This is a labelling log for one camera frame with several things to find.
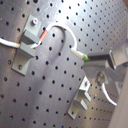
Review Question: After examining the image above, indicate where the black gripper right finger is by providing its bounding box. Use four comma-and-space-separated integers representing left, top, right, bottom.
88, 44, 128, 70

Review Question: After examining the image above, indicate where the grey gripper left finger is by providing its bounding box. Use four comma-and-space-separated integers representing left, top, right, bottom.
83, 60, 126, 95

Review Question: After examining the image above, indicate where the white cable with coloured bands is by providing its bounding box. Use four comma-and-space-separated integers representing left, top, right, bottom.
0, 22, 118, 107

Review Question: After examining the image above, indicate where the grey perforated metal board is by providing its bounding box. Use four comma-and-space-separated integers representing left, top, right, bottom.
0, 0, 127, 128

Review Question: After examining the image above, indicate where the large grey cable clip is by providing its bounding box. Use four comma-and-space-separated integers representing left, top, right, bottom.
12, 15, 41, 75

